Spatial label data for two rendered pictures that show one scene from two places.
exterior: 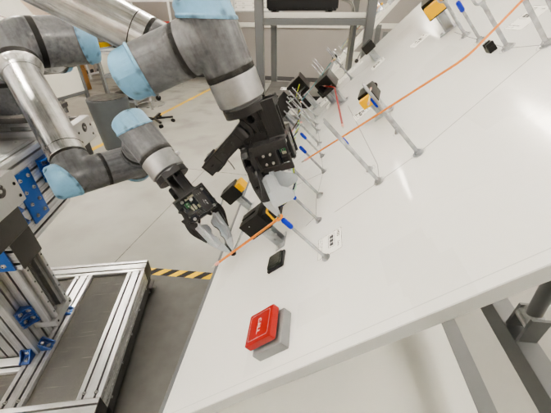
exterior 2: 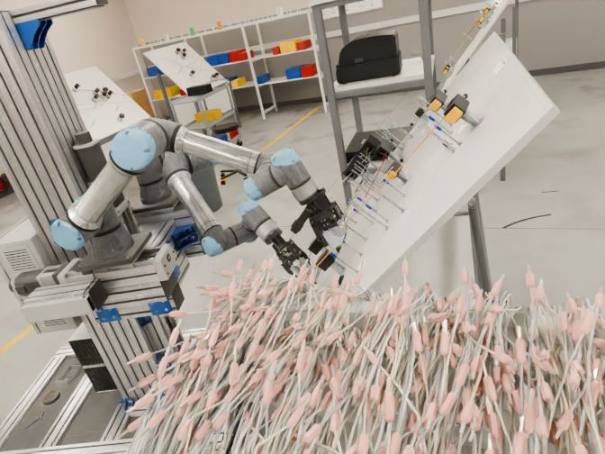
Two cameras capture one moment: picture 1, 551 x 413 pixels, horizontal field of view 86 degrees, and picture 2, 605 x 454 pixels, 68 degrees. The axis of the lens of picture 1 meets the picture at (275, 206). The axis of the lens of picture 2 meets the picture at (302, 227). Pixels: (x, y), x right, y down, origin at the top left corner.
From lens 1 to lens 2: 0.88 m
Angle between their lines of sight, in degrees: 15
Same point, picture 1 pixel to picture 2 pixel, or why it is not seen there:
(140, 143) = (254, 219)
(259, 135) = (318, 210)
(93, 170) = (228, 238)
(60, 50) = (199, 164)
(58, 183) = (212, 247)
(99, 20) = (234, 161)
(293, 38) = (403, 37)
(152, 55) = (264, 182)
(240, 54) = (302, 176)
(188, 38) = (279, 174)
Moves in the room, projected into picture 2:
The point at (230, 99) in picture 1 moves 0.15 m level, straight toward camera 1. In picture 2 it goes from (300, 196) to (299, 218)
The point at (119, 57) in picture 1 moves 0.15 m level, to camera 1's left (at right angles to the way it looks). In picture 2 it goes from (248, 185) to (203, 191)
